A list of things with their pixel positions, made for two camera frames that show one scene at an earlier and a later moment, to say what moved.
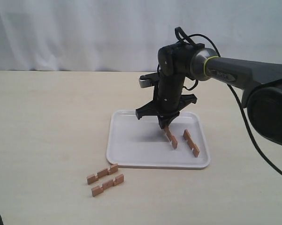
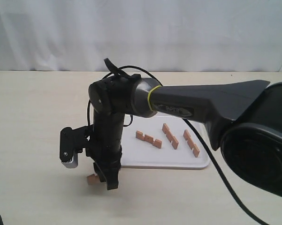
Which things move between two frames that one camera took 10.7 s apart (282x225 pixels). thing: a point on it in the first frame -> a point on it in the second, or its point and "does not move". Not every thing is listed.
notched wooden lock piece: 93,177 -> 156,143
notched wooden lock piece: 98,190 -> 93,179
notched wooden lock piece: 172,138 does not move
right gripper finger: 177,115 -> 111,176
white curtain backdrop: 127,35 does not move
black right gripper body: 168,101 -> 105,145
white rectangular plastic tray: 133,142 does not move
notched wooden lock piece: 194,147 does not move
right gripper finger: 163,121 -> 97,170
